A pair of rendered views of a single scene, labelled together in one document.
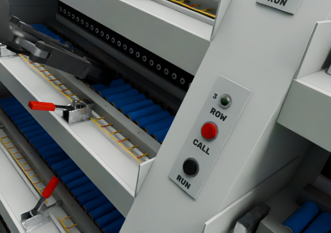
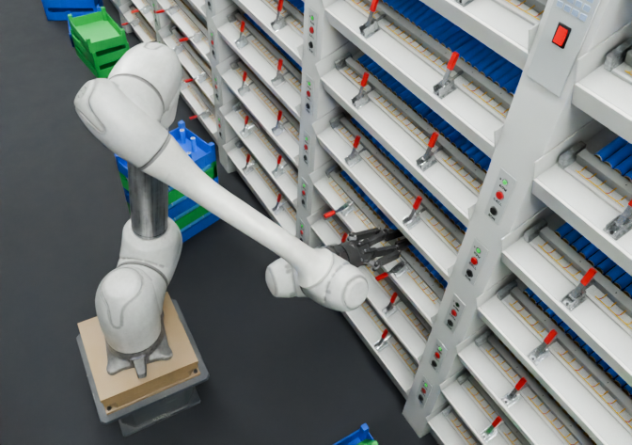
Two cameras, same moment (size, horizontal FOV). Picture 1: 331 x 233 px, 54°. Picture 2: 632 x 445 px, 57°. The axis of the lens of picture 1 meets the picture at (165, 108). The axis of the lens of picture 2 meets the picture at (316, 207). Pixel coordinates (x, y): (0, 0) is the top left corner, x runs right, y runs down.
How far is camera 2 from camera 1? 1.22 m
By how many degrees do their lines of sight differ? 37
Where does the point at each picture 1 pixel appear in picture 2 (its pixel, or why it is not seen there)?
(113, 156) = (421, 298)
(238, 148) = (464, 322)
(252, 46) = (463, 289)
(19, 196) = (377, 294)
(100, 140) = (414, 287)
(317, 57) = (487, 297)
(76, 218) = (411, 310)
